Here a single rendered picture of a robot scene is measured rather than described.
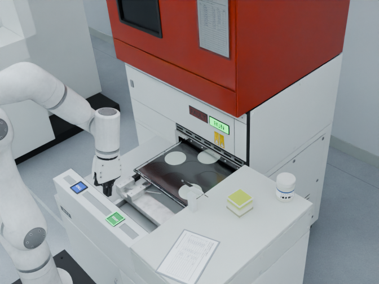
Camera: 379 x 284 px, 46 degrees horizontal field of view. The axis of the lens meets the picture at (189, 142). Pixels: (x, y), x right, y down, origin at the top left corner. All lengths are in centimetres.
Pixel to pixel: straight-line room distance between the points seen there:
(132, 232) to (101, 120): 47
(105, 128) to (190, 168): 65
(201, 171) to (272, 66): 56
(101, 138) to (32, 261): 44
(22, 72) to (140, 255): 75
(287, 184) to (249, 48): 52
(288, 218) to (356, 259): 124
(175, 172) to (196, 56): 55
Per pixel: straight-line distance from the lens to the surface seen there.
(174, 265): 159
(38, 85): 128
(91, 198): 190
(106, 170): 158
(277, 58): 184
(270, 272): 180
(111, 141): 152
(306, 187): 259
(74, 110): 137
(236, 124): 186
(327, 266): 285
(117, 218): 177
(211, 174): 200
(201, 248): 162
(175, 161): 208
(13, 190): 137
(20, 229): 140
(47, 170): 369
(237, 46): 162
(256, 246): 163
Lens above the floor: 222
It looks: 37 degrees down
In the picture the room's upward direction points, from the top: 5 degrees counter-clockwise
